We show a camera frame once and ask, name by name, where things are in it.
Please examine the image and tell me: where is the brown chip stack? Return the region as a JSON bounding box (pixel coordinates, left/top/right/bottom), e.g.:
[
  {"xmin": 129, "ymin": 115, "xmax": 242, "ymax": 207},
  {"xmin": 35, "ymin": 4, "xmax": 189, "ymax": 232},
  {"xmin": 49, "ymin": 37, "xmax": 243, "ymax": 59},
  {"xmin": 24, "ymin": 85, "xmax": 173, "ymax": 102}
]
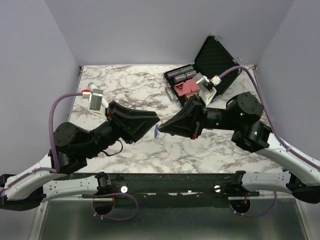
[{"xmin": 184, "ymin": 91, "xmax": 198, "ymax": 100}]

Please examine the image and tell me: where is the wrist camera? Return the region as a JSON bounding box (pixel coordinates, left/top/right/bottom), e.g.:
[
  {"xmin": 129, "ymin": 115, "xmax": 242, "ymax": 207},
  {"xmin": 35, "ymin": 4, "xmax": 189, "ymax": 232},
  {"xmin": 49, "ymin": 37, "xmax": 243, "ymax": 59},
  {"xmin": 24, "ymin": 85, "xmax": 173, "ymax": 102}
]
[
  {"xmin": 81, "ymin": 88, "xmax": 106, "ymax": 119},
  {"xmin": 193, "ymin": 73, "xmax": 222, "ymax": 106}
]

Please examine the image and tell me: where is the blue plastic key tag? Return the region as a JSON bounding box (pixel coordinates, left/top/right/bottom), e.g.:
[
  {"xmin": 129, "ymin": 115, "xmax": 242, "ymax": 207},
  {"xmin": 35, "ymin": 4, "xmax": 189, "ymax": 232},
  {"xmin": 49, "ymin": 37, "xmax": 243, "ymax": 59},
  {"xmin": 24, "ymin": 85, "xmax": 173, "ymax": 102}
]
[{"xmin": 154, "ymin": 124, "xmax": 160, "ymax": 138}]

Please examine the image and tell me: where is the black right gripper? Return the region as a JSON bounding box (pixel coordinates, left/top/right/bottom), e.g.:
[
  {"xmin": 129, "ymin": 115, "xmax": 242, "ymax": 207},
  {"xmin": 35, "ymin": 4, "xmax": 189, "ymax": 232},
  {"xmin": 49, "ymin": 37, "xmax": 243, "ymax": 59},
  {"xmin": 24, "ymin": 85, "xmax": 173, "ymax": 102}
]
[{"xmin": 159, "ymin": 94, "xmax": 240, "ymax": 140}]

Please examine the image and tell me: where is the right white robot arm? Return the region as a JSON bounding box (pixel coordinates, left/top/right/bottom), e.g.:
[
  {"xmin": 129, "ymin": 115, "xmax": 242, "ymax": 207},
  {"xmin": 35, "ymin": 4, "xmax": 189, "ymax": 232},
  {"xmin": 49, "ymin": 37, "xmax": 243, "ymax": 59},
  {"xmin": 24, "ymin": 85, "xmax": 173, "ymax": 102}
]
[{"xmin": 159, "ymin": 92, "xmax": 320, "ymax": 204}]

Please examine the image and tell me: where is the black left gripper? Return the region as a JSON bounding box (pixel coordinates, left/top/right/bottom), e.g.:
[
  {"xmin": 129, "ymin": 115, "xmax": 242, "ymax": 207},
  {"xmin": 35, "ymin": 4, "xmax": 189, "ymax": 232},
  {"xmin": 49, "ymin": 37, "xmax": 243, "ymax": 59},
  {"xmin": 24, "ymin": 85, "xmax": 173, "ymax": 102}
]
[{"xmin": 83, "ymin": 101, "xmax": 162, "ymax": 160}]

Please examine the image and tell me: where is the purple chip stack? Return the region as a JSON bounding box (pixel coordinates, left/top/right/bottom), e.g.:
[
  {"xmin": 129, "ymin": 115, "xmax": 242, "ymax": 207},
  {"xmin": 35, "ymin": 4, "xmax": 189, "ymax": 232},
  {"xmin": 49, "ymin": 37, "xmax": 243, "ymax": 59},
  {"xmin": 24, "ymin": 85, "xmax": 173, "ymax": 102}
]
[{"xmin": 167, "ymin": 70, "xmax": 181, "ymax": 78}]

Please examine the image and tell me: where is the pink playing card deck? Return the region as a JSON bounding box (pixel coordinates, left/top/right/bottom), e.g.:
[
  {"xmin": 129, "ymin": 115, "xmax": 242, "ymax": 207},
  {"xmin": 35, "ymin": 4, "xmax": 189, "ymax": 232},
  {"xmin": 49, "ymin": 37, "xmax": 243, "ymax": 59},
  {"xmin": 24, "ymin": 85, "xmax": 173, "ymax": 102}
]
[{"xmin": 174, "ymin": 82, "xmax": 192, "ymax": 97}]

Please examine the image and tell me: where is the black table front rail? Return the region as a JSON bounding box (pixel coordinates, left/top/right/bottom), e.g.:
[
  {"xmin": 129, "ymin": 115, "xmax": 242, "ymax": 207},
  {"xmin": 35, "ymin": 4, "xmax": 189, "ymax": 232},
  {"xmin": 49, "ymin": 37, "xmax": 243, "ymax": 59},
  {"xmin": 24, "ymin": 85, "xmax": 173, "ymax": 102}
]
[{"xmin": 69, "ymin": 172, "xmax": 276, "ymax": 208}]

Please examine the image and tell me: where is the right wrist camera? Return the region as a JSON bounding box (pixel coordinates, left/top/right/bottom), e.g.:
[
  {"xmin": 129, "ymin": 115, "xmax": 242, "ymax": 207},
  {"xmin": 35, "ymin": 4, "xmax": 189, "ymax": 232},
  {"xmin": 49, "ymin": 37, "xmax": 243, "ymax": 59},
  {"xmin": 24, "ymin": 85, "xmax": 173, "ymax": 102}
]
[{"xmin": 193, "ymin": 73, "xmax": 222, "ymax": 106}]

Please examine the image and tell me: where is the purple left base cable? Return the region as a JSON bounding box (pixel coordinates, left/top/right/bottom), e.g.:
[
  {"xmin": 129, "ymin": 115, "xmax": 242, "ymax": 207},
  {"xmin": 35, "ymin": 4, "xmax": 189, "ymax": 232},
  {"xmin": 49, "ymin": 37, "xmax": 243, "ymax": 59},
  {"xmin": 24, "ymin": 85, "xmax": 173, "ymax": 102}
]
[{"xmin": 93, "ymin": 187, "xmax": 141, "ymax": 221}]

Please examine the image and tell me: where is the black poker chip case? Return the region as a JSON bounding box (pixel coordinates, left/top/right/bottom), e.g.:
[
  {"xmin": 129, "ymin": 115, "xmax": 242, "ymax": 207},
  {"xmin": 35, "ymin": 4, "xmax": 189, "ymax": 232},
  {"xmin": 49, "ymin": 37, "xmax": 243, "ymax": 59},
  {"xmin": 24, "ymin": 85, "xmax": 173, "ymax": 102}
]
[{"xmin": 163, "ymin": 35, "xmax": 239, "ymax": 107}]

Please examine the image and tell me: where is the white microphone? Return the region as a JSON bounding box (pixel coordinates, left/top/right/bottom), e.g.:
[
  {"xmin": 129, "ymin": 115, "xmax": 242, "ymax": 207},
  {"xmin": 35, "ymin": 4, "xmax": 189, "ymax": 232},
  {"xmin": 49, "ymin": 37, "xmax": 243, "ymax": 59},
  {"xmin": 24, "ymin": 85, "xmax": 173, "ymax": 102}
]
[{"xmin": 88, "ymin": 82, "xmax": 109, "ymax": 108}]

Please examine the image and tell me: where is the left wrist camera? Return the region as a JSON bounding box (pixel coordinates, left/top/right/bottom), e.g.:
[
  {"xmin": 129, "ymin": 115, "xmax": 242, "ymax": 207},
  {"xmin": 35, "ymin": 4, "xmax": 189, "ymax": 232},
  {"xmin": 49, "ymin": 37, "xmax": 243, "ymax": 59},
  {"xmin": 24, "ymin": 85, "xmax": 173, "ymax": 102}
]
[{"xmin": 81, "ymin": 88, "xmax": 106, "ymax": 119}]

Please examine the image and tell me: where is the green chip stack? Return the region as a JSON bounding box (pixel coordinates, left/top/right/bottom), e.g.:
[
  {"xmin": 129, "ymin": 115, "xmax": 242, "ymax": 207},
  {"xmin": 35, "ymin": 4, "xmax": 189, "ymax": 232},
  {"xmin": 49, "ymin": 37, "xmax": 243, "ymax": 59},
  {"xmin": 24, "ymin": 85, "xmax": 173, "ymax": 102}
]
[{"xmin": 177, "ymin": 65, "xmax": 194, "ymax": 75}]

